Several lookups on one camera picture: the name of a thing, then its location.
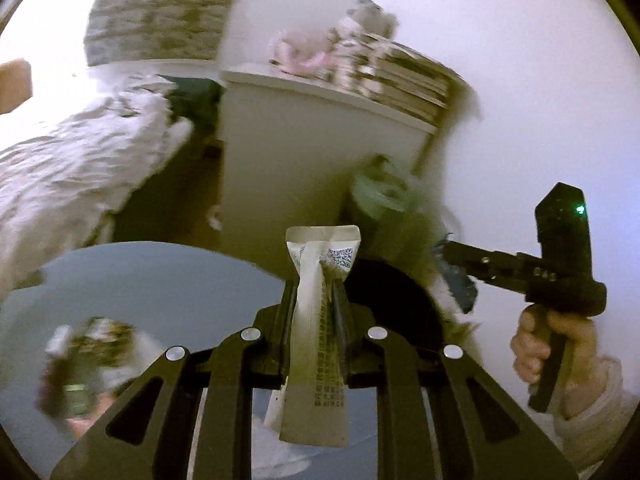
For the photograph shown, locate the black trash bin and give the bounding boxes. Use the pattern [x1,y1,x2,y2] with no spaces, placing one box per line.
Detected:
[345,257,447,357]

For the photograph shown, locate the pink plush toy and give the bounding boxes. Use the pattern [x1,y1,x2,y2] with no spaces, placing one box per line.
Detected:
[267,27,337,79]

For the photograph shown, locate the stack of books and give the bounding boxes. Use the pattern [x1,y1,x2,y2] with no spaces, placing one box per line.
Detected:
[330,32,466,124]

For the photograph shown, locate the long white sachet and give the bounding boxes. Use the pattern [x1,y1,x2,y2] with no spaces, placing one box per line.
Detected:
[263,225,362,449]

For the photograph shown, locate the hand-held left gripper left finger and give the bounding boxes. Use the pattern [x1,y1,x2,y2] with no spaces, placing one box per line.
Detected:
[50,280,296,480]

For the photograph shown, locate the brown padded headboard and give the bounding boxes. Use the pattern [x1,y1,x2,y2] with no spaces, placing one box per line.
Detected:
[0,58,32,116]

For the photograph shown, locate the dark cloth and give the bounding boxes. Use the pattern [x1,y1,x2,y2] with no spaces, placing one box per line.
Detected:
[160,75,224,127]

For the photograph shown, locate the person's right forearm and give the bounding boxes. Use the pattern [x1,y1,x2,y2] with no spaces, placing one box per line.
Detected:
[550,355,627,472]

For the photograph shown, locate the person's right hand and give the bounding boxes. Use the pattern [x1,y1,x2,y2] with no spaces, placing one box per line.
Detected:
[510,306,601,419]

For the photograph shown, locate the floral window blind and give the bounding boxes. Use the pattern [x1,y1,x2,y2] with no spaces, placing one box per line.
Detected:
[85,0,251,67]

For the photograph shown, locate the dark wrapper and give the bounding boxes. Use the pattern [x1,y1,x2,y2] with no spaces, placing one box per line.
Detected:
[434,242,477,313]

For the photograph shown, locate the bed with white duvet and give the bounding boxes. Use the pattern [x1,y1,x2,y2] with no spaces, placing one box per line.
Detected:
[0,72,194,302]

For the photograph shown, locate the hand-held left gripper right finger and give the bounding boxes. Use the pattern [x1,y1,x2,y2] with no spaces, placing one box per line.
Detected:
[332,280,578,480]

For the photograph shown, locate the round glass table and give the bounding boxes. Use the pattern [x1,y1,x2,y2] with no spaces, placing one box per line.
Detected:
[0,242,441,480]

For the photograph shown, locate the white cabinet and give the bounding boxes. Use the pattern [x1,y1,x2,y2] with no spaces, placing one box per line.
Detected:
[217,67,442,281]

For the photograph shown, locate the grey plush toy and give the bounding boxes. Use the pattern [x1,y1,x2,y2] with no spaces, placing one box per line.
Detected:
[340,0,401,37]

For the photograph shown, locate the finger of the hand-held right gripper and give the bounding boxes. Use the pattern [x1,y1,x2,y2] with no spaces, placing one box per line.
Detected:
[440,240,531,294]

